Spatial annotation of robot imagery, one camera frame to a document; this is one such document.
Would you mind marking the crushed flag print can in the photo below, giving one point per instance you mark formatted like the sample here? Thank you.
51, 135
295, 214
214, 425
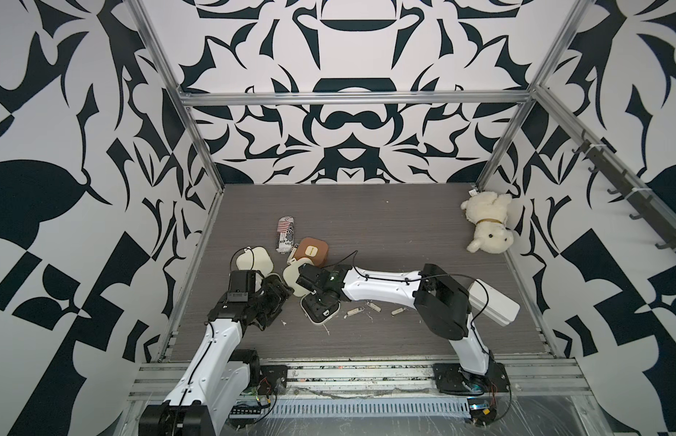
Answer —
285, 235

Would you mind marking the cream nail kit case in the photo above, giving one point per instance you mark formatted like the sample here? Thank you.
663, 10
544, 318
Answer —
290, 275
256, 259

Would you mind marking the wall hook rail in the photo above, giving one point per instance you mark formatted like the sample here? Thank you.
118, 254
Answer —
646, 203

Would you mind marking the white teddy bear plush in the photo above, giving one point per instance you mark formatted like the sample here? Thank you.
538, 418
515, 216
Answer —
488, 212

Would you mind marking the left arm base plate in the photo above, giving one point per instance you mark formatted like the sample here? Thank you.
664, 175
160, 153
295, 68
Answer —
267, 380

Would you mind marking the right circuit board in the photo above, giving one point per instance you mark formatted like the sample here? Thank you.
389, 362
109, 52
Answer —
482, 413

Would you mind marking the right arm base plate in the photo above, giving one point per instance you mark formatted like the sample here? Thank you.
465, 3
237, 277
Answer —
450, 378

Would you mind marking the white box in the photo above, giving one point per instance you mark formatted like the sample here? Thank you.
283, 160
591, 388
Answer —
493, 304

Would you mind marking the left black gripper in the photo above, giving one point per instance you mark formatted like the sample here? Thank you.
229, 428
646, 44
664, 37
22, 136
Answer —
278, 294

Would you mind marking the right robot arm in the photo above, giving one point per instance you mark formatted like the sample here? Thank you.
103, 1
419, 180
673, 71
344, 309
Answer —
441, 301

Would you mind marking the brown nail kit case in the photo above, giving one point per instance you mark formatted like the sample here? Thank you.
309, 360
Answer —
314, 249

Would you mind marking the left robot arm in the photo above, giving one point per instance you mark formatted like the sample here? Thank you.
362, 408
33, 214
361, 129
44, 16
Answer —
222, 377

